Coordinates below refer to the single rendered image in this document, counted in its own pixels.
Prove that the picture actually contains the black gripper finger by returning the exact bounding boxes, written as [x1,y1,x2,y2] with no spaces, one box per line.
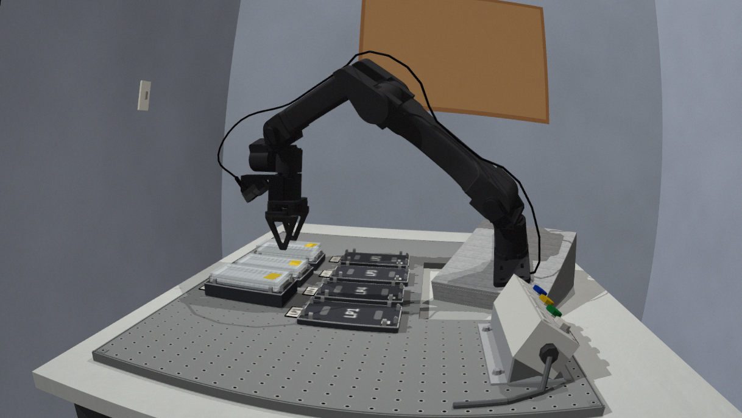
[282,208,309,241]
[265,215,299,250]

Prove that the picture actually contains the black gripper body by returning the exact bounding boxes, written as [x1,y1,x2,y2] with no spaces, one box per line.
[265,173,309,216]

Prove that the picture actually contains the white multi-well plate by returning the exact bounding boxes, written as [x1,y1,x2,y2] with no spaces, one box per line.
[210,277,290,292]
[292,264,308,278]
[255,248,320,262]

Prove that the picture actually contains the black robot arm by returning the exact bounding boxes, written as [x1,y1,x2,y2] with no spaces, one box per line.
[241,58,531,288]

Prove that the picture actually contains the white control box with colored buttons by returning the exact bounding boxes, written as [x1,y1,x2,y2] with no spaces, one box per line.
[453,274,580,408]

